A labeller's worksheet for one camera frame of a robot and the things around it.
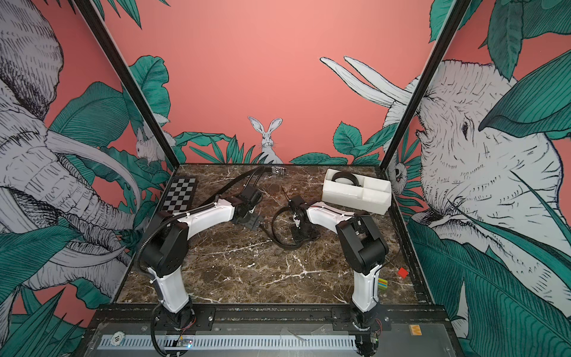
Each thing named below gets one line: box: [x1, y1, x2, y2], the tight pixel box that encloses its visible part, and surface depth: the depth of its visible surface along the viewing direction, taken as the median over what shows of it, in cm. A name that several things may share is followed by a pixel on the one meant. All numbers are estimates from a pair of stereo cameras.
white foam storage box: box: [321, 168, 393, 215], surface depth 108 cm
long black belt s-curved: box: [331, 171, 363, 187], surface depth 106 cm
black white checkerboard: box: [161, 176, 198, 214], surface depth 106 cm
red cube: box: [397, 267, 409, 279], surface depth 86 cm
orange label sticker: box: [409, 324, 423, 336], surface depth 73 cm
